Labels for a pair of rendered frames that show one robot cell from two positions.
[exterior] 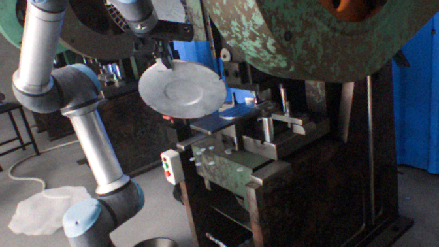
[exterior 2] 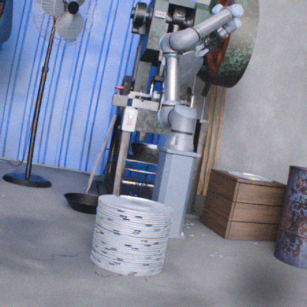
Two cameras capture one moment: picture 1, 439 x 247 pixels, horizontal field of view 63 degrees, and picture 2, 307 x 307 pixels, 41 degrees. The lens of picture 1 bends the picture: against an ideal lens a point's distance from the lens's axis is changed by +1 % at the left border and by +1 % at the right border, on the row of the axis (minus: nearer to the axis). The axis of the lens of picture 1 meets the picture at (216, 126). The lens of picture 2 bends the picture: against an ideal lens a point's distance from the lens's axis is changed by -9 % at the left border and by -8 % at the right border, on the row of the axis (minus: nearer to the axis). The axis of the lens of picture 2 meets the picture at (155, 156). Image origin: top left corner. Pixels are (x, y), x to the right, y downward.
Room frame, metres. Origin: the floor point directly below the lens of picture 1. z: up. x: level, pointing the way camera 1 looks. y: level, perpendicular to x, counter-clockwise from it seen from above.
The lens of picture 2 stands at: (0.17, 2.60, 0.56)
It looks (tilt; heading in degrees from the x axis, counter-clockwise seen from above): 4 degrees down; 293
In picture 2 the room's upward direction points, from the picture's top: 10 degrees clockwise
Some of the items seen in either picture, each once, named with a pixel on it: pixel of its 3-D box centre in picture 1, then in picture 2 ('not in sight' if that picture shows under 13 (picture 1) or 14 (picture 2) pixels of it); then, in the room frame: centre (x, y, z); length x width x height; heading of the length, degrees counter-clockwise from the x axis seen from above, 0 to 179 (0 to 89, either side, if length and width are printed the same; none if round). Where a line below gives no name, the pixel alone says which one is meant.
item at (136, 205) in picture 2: not in sight; (136, 204); (0.86, 1.10, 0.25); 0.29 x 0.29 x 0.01
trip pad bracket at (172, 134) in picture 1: (179, 143); (118, 108); (1.51, 0.18, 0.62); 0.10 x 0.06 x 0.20; 34
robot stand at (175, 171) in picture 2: not in sight; (170, 192); (0.97, 0.46, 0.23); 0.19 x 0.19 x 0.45; 40
